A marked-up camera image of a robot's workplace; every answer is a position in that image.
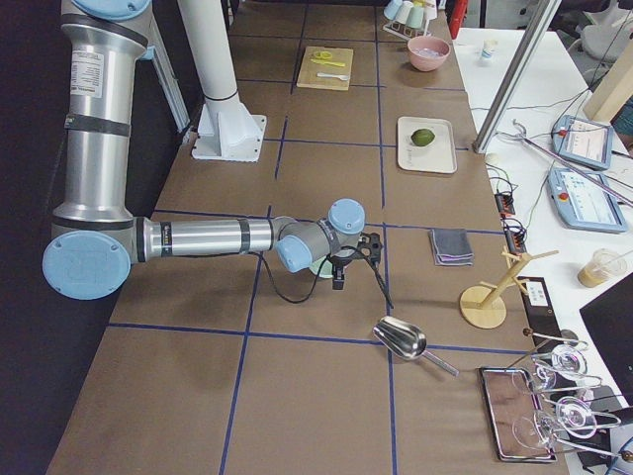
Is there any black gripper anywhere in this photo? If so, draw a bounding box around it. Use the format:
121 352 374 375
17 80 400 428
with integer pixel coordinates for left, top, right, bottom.
329 233 383 290

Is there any light green bowl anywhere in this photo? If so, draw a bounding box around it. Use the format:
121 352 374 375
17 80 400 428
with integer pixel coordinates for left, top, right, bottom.
309 257 333 279

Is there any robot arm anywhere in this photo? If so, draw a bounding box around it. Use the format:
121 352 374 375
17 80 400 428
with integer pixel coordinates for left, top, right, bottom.
42 1 381 300

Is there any white plastic spoon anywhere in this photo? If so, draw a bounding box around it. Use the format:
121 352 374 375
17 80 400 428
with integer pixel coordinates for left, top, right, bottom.
316 72 350 81

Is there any pink bowl of ice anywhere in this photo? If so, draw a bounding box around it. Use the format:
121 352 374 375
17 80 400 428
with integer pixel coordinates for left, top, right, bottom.
407 36 451 72

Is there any metal scoop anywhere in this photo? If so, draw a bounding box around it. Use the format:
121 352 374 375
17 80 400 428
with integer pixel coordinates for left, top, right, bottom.
373 316 460 377

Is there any grey folded cloth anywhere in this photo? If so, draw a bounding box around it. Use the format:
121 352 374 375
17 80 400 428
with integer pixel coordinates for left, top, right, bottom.
429 228 474 266

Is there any wooden mug tree stand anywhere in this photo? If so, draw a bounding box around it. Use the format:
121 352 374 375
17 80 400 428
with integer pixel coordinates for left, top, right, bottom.
459 246 558 330

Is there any white rabbit tray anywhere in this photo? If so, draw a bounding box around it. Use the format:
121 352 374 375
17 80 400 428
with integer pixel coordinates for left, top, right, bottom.
397 117 457 174

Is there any green avocado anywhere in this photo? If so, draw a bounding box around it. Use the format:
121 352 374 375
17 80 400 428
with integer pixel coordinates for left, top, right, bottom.
410 129 436 147

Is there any black box with label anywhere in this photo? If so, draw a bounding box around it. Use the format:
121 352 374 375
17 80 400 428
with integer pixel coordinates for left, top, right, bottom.
520 276 561 336

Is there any bamboo cutting board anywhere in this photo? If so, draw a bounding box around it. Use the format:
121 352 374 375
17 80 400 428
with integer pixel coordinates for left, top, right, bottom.
296 46 354 91

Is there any yellow plastic knife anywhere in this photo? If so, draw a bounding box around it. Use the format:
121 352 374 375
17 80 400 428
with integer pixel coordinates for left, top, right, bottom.
310 58 346 67

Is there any metal tray with glasses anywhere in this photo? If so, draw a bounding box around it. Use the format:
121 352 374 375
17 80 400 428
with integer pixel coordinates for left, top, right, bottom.
479 367 557 464

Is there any near teach pendant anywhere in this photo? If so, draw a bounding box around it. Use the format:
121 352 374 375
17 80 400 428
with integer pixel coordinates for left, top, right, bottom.
547 167 628 234

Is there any teach pendant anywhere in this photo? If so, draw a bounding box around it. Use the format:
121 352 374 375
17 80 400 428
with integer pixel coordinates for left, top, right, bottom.
552 115 614 171
547 167 628 234

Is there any cup rack with wooden bar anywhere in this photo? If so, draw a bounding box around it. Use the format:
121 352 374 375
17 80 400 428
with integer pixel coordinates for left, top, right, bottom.
383 0 438 40

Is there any iced coffee cup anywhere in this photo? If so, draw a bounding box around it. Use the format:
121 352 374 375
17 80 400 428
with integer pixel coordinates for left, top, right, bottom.
577 248 628 288

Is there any light green cup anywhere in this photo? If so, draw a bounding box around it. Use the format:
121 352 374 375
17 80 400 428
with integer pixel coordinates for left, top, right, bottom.
406 3 424 30

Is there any white cup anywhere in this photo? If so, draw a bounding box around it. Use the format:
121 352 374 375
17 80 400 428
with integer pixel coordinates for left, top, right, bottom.
395 0 413 25

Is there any reacher grabber tool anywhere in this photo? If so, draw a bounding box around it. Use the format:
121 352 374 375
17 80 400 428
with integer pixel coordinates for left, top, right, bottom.
512 119 633 207

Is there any blue cup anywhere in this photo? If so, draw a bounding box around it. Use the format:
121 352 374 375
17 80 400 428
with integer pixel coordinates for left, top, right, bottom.
383 0 403 21

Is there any paper cup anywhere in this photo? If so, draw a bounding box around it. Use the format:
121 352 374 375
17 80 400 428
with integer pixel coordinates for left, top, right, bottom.
480 39 497 64

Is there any far teach pendant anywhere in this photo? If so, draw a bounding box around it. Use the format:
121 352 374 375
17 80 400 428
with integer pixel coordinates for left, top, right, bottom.
552 115 614 171

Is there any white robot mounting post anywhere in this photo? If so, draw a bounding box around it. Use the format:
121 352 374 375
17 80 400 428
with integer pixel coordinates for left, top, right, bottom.
178 1 267 162

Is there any aluminium frame post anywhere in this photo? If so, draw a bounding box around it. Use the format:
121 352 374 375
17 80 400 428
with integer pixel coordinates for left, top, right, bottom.
473 0 561 153

